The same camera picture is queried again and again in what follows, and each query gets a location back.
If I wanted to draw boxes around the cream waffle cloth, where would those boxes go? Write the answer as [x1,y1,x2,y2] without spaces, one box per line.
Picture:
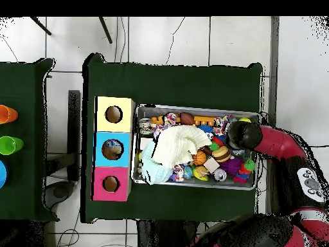
[152,125,213,169]

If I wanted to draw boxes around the mint green waffle cloth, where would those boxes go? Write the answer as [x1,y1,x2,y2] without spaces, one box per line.
[140,140,177,185]

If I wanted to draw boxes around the shallow silver mesh bin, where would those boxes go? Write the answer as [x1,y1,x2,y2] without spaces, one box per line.
[130,104,260,191]

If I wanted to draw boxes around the wooden box with three holes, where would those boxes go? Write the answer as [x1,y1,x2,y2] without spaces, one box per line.
[91,96,136,202]

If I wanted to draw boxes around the crushed metal can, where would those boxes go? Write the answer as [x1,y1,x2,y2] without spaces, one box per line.
[138,117,154,134]

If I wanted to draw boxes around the brown toy football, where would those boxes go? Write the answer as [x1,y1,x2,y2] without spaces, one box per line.
[179,112,195,126]

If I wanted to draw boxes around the orange toy basketball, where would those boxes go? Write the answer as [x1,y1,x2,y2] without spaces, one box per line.
[191,150,208,166]

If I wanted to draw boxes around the dark green table cloth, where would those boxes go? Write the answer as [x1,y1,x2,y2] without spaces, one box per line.
[0,57,59,223]
[80,52,263,224]

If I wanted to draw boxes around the plain wooden cube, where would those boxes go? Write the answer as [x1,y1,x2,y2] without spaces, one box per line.
[203,157,220,174]

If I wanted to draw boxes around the tan brown toy burger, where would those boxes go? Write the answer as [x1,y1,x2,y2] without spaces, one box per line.
[211,145,231,163]

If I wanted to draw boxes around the purple spiky ball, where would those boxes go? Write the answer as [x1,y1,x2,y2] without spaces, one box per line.
[220,158,242,177]

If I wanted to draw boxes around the grey round stand foot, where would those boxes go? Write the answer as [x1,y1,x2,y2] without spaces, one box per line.
[43,181,75,210]

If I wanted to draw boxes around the black tripod leg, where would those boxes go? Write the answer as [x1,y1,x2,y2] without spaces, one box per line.
[30,16,52,36]
[98,16,113,44]

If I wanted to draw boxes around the green plastic cup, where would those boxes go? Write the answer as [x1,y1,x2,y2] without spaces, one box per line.
[0,135,24,156]

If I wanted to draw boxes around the orange plastic cup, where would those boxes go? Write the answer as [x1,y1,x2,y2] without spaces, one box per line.
[0,104,19,125]

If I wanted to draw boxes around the blue plastic cup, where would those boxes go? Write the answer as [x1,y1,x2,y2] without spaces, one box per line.
[0,160,8,189]

